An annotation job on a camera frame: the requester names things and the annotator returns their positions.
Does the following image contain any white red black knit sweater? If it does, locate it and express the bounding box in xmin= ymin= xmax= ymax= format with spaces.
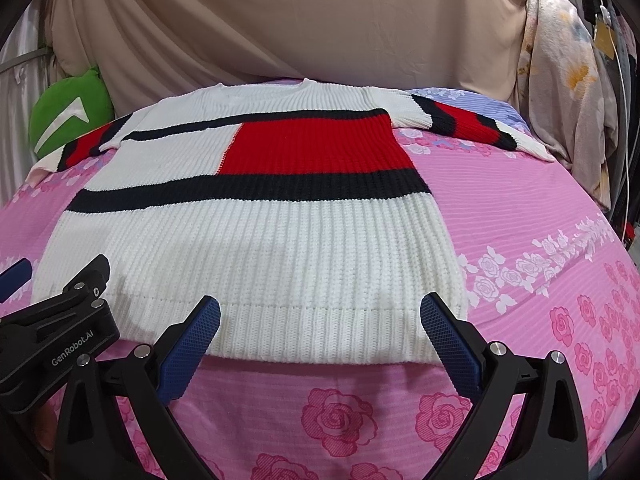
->
xmin=29 ymin=79 xmax=549 ymax=365

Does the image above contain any green plush pillow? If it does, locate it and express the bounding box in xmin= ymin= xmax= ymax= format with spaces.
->
xmin=28 ymin=66 xmax=114 ymax=159

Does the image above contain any silver satin curtain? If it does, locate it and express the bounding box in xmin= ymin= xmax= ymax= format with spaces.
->
xmin=0 ymin=0 xmax=51 ymax=203

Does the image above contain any beige draped curtain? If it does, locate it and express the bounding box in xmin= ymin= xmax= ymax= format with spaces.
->
xmin=46 ymin=0 xmax=526 ymax=114

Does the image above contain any floral cream hanging cloth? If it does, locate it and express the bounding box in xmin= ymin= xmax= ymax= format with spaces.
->
xmin=516 ymin=0 xmax=618 ymax=210

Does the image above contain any white hanging cable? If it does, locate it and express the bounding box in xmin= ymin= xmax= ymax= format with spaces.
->
xmin=584 ymin=0 xmax=633 ymax=221

